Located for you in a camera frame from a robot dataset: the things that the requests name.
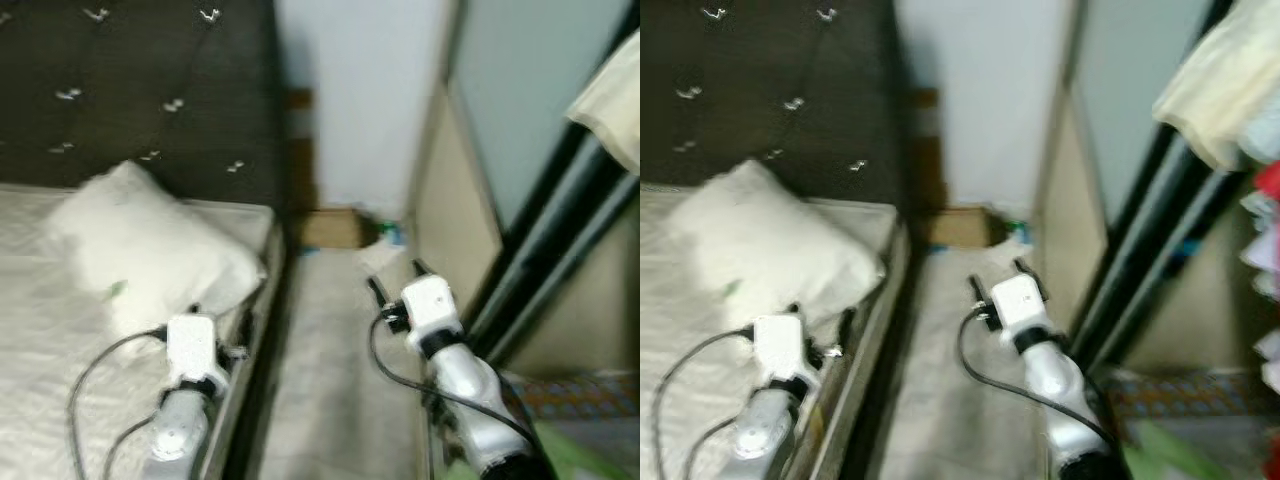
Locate white pillow with green tree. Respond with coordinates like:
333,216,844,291
40,160,267,343
665,160,887,336

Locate brown cardboard box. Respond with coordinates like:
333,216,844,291
298,207,369,251
925,205,993,250

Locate beige wardrobe mirror door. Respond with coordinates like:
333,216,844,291
1035,0,1280,376
405,0,641,379

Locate cream cloth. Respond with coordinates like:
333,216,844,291
565,28,641,176
1152,0,1280,173

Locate dark bed base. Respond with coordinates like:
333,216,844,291
790,225,926,480
195,225,306,480

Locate blurred green object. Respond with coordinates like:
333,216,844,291
1122,418,1280,480
530,420,641,480

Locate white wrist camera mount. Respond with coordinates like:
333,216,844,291
400,277,464,343
752,314,809,383
165,313,223,385
988,273,1053,337

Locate white quilted mattress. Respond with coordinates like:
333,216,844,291
0,183,276,480
640,185,906,480

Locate patterned rug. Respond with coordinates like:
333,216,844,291
1100,368,1280,423
500,370,641,423

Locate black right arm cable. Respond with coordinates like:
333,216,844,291
955,305,1116,446
366,308,536,446

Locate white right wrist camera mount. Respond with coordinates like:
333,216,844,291
400,277,464,343
988,273,1053,337

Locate long black left arm cable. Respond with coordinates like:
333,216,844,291
655,325,756,480
67,325,171,480

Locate black sliding door track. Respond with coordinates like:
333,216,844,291
463,0,641,366
1068,0,1263,366

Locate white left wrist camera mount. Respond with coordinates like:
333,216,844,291
752,314,809,383
165,313,223,385

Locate dark tufted padded headboard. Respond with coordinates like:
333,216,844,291
640,0,909,213
0,0,289,213

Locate short black left arm cable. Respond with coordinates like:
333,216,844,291
103,413,161,480
690,413,746,480

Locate colourful hanging clothes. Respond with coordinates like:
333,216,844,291
1238,120,1280,399

